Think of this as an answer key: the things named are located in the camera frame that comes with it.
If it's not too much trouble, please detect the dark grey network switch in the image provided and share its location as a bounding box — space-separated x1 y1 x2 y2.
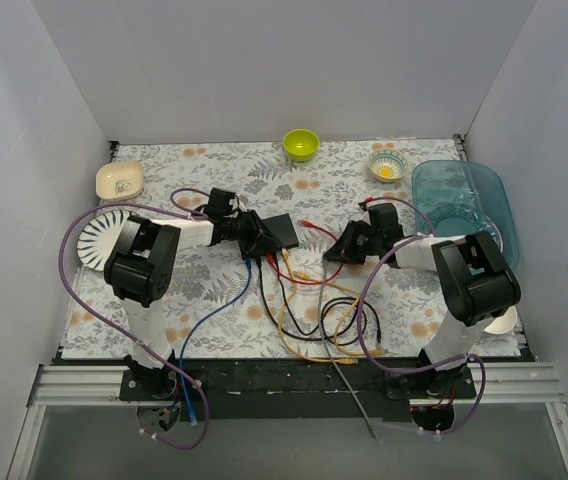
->
262 214 299 254

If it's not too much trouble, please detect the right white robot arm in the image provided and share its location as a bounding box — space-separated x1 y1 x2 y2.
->
323 200 521 398

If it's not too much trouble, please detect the floral patterned table mat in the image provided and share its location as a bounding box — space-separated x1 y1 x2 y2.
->
61 138 525 360

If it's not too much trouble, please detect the patterned yellow centre bowl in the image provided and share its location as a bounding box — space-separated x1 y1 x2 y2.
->
367 148 408 183

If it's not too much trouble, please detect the teal glass plate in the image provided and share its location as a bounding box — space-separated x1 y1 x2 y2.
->
427 203 504 251

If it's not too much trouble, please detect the lime green bowl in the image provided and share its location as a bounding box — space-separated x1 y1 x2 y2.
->
282 129 320 162

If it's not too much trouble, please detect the teal plastic tray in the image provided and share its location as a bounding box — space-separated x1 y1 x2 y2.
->
412 160 520 269

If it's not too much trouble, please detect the cream square dish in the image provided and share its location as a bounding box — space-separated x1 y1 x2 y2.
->
95 160 144 202

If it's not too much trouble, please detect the blue striped white plate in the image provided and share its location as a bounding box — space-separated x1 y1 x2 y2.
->
76 210 131 272

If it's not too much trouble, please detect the white bowl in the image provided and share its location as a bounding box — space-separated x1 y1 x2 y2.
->
484 306 518 335

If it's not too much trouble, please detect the red ethernet cable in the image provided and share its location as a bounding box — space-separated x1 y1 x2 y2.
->
266 218 349 284

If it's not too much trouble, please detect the black ethernet cable, left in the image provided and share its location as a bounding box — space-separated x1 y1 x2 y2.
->
257 257 365 344

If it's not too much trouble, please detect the yellow ethernet cable, inner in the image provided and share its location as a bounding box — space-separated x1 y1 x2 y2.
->
297 267 388 357

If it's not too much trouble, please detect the yellow ethernet cable, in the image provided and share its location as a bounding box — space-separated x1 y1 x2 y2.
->
277 249 358 365
297 267 388 357

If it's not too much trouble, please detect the yellow ethernet cable, outer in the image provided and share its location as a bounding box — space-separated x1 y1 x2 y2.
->
277 249 358 365

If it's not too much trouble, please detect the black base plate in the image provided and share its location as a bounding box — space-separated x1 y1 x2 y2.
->
119 359 478 422

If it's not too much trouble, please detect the blue ethernet cable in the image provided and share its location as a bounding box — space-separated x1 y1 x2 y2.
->
178 259 256 424

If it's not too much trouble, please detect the aluminium frame rail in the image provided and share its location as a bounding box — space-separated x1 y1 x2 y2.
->
9 360 568 478

